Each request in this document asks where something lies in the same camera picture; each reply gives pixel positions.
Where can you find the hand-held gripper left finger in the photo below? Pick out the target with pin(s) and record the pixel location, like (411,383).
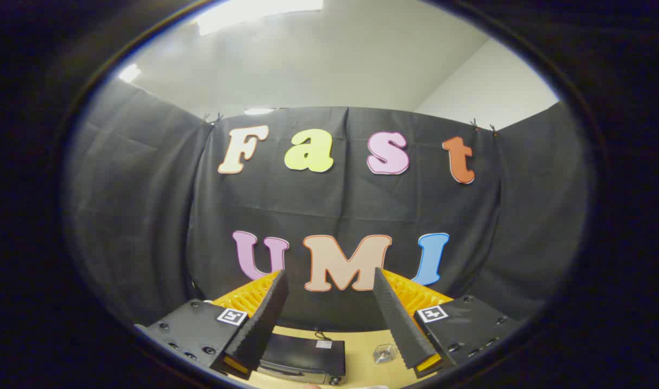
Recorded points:
(264,319)

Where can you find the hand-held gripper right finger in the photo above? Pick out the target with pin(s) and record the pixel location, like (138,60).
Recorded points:
(397,319)

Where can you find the black toaster oven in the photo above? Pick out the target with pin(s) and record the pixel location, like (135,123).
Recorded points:
(302,352)

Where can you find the ceiling light panel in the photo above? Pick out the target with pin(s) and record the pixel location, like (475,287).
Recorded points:
(254,13)

